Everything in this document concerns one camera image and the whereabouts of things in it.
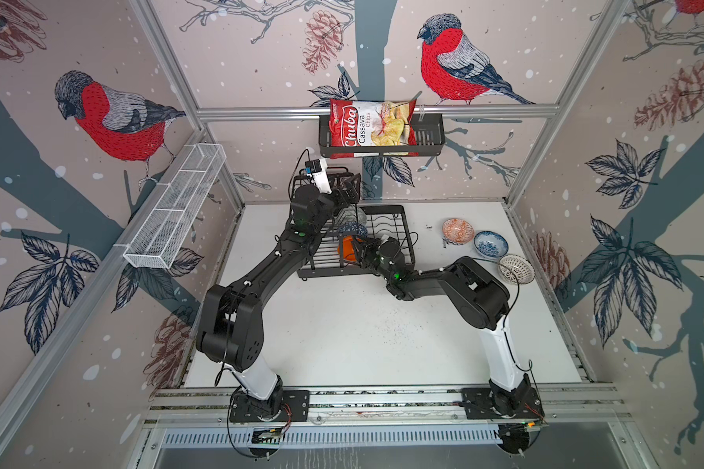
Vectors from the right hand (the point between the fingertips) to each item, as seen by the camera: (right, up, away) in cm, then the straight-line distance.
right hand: (344, 242), depth 92 cm
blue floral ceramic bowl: (+54, -2, +14) cm, 56 cm away
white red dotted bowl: (+60, -9, +6) cm, 61 cm away
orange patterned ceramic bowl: (+43, +4, +18) cm, 47 cm away
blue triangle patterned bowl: (+3, +5, +15) cm, 16 cm away
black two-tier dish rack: (+16, +7, +21) cm, 27 cm away
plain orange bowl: (0, -3, +9) cm, 10 cm away
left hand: (+2, +19, -14) cm, 24 cm away
